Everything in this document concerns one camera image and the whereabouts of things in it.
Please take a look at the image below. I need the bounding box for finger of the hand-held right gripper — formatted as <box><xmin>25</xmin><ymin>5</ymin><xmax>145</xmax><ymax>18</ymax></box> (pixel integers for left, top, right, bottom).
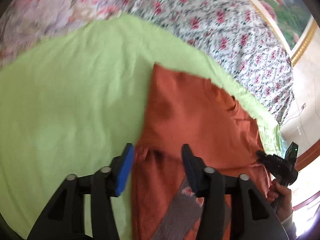
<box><xmin>256</xmin><ymin>150</ymin><xmax>278</xmax><ymax>173</ymax></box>

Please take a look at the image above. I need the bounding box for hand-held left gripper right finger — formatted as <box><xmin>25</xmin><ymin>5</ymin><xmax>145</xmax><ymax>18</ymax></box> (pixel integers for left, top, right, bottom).
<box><xmin>181</xmin><ymin>144</ymin><xmax>290</xmax><ymax>240</ymax></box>

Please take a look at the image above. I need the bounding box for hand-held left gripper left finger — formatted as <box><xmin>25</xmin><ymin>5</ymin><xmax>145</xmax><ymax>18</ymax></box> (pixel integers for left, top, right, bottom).
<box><xmin>27</xmin><ymin>143</ymin><xmax>135</xmax><ymax>240</ymax></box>

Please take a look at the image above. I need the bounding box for person's right forearm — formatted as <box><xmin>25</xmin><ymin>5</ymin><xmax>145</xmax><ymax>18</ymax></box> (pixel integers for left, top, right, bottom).
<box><xmin>280</xmin><ymin>209</ymin><xmax>298</xmax><ymax>240</ymax></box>

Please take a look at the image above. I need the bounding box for person's right hand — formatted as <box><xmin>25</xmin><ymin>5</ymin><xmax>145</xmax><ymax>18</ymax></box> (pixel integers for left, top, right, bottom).
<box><xmin>267</xmin><ymin>180</ymin><xmax>293</xmax><ymax>222</ymax></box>

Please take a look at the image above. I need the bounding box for brown wooden furniture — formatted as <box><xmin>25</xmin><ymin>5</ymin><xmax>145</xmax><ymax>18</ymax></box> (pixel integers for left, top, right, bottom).
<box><xmin>292</xmin><ymin>144</ymin><xmax>320</xmax><ymax>213</ymax></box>

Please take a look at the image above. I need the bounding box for light green sheet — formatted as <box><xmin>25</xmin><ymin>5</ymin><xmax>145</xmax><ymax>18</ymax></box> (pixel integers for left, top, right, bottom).
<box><xmin>0</xmin><ymin>14</ymin><xmax>290</xmax><ymax>240</ymax></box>

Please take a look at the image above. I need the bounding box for white floral bedsheet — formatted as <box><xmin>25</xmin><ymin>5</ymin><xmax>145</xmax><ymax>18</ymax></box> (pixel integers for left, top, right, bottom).
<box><xmin>95</xmin><ymin>0</ymin><xmax>294</xmax><ymax>125</ymax></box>

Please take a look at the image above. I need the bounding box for gold framed painting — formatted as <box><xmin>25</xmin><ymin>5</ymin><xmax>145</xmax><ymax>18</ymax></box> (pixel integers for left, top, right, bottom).
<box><xmin>235</xmin><ymin>0</ymin><xmax>317</xmax><ymax>67</ymax></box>

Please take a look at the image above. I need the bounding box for pastel floral pillow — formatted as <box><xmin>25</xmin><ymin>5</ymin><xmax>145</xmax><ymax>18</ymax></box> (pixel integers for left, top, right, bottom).
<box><xmin>0</xmin><ymin>0</ymin><xmax>135</xmax><ymax>68</ymax></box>

